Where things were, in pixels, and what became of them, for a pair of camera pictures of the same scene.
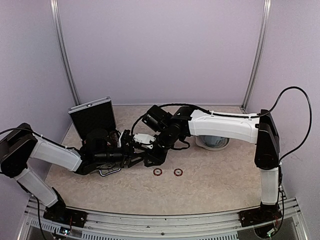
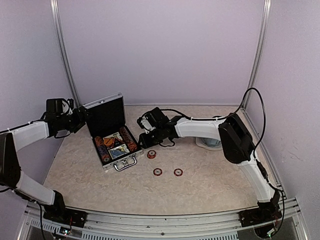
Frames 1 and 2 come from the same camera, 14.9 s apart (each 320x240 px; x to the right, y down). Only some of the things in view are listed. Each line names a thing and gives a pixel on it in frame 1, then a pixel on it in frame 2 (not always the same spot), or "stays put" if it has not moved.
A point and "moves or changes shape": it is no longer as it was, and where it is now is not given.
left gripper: (128, 154) to (80, 120)
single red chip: (178, 172) stays put
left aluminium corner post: (54, 7) stays put
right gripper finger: (152, 160) to (145, 141)
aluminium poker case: (97, 115) moves or changes shape
